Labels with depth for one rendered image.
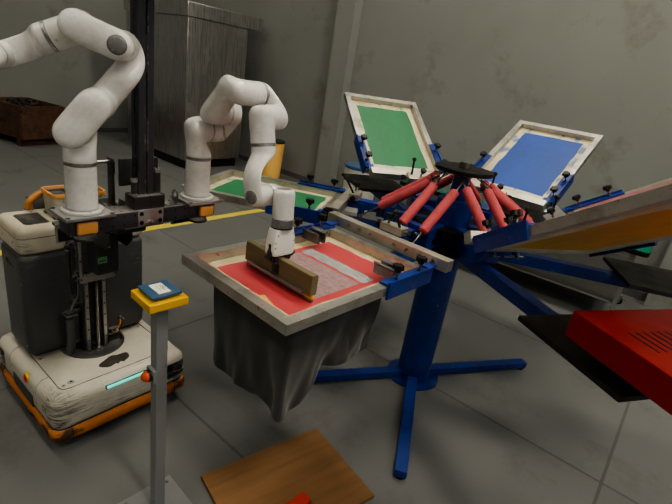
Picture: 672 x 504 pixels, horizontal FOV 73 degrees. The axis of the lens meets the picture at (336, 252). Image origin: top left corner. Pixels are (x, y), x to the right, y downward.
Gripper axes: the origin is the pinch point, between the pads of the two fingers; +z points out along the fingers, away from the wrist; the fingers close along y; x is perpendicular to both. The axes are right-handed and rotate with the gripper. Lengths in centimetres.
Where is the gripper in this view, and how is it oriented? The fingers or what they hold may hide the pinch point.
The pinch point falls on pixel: (279, 267)
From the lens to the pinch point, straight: 165.1
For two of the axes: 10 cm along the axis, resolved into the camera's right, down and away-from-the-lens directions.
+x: 7.4, 2.8, -6.2
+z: -1.0, 9.5, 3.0
